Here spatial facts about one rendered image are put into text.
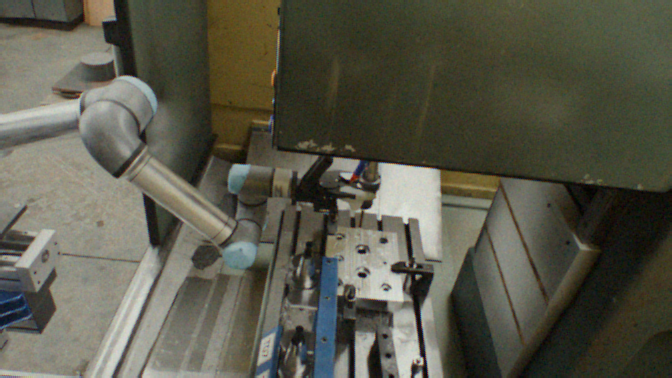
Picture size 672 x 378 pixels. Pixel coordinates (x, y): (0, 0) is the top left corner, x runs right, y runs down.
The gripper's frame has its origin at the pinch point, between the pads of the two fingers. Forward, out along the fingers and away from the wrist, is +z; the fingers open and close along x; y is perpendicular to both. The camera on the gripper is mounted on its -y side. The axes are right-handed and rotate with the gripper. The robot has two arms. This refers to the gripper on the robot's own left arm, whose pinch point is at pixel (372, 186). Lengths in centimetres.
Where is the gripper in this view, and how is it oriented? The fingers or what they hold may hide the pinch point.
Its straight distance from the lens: 122.2
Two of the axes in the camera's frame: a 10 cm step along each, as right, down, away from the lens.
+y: -1.1, 7.9, 6.0
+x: -0.4, 6.0, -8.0
